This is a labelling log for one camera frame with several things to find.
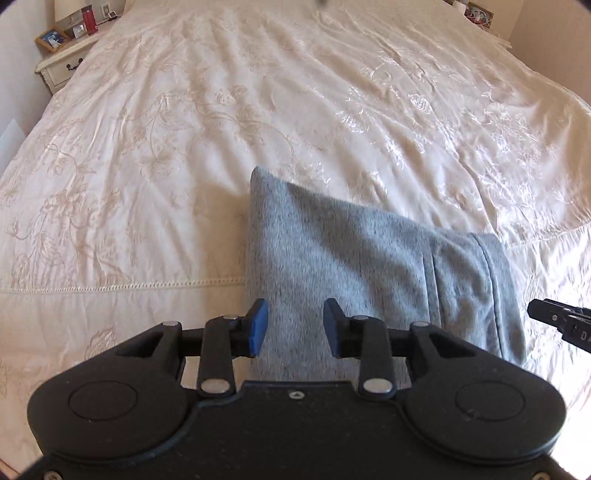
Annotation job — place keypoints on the wooden photo frame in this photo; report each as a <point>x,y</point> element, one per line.
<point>52,40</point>

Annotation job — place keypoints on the red book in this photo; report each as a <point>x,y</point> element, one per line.
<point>89,19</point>

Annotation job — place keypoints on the right side photo frame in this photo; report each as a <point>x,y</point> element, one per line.
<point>479,15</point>

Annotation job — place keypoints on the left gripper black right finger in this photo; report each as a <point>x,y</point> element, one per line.
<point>367,340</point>

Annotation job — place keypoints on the cream embroidered bedspread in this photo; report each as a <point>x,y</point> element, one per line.
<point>127,204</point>

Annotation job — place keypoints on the grey speckled pants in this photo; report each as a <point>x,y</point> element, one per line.
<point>304,248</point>

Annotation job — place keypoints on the cream bedside table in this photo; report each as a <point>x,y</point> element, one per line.
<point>58,68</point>

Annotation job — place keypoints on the small white photo frame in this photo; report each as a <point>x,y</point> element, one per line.
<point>109,13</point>

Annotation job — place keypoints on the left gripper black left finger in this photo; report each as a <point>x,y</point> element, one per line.
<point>226,338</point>

